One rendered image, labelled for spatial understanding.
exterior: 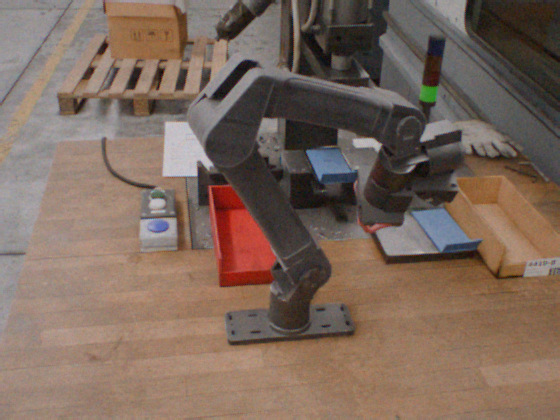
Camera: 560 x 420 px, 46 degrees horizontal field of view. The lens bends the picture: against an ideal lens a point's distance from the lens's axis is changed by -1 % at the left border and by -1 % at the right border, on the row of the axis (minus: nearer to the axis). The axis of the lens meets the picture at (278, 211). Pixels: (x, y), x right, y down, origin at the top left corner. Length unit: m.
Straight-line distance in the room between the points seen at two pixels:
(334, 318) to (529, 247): 0.45
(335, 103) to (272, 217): 0.18
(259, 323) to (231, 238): 0.25
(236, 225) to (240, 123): 0.51
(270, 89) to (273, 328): 0.40
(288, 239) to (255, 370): 0.20
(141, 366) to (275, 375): 0.19
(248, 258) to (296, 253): 0.27
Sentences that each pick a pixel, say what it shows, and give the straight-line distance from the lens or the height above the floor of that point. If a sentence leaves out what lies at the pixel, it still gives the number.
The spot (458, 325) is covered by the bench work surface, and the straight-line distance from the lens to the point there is 1.11.
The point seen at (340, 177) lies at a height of 1.00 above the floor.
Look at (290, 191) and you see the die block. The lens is 1.32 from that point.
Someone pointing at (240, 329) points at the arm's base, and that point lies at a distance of 1.03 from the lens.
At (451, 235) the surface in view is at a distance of 1.28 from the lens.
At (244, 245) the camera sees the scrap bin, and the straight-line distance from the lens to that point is 1.22.
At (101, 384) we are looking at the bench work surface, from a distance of 0.98.
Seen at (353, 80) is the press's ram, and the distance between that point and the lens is 1.24.
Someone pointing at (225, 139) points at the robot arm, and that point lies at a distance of 0.79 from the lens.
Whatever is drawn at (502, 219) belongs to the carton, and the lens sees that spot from 1.40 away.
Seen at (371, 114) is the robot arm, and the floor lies 1.26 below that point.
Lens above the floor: 1.59
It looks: 31 degrees down
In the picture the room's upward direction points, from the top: 2 degrees clockwise
